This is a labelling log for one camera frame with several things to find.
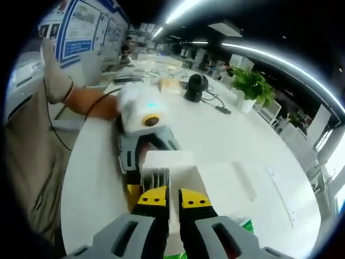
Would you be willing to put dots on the blue white wall poster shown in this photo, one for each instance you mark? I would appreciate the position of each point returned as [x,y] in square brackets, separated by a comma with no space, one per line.
[81,35]

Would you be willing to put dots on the person in beige shirt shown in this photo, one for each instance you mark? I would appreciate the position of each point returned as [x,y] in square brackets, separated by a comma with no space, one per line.
[29,140]

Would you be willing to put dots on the row of silver ganmaoling bags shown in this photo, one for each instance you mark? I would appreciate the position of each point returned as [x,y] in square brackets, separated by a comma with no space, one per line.
[156,179]

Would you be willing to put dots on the black round desktop device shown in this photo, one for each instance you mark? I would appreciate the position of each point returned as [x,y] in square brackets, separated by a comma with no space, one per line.
[196,82]

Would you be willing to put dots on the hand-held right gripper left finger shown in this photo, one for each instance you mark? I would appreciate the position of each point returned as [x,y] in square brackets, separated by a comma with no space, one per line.
[107,242]

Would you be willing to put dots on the white panel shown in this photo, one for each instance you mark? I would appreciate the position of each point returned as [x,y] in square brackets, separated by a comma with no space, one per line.
[91,68]

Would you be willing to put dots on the long ceiling light strip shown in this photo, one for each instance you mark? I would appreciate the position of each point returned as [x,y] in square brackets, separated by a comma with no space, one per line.
[269,55]

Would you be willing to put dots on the green potted plant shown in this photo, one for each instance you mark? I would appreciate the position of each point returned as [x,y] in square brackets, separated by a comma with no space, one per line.
[253,83]

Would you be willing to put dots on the green silver ganmaoling bag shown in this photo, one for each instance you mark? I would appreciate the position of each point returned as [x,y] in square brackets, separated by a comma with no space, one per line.
[246,225]

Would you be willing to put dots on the long curved ceiling light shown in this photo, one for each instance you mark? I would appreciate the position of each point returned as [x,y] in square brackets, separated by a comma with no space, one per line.
[180,12]

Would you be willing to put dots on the square ceiling vent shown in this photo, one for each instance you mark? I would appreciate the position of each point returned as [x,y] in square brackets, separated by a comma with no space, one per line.
[225,29]

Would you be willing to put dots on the white table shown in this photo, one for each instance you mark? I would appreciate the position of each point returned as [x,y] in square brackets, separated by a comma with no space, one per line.
[229,135]

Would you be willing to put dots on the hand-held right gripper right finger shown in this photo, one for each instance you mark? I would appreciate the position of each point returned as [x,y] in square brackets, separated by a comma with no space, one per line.
[198,237]

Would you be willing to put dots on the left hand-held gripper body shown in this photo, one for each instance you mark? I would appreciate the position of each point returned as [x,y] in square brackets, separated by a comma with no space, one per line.
[132,108]

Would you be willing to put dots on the short ceiling light strip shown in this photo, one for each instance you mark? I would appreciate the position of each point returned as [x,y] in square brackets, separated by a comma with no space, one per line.
[158,32]

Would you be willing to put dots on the black flat device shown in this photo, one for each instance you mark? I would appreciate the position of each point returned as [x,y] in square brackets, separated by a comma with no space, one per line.
[129,80]

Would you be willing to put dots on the white mesh office chair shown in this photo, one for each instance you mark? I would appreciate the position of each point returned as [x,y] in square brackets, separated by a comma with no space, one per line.
[293,137]
[272,113]

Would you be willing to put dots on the small green plant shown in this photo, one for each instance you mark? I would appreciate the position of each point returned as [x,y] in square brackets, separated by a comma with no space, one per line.
[295,118]

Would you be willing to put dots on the green white ganmaoling box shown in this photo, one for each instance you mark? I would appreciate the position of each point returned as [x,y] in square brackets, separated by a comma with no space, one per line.
[169,159]

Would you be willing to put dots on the small beige box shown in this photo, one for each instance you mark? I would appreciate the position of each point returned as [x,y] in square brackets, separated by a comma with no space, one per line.
[169,85]

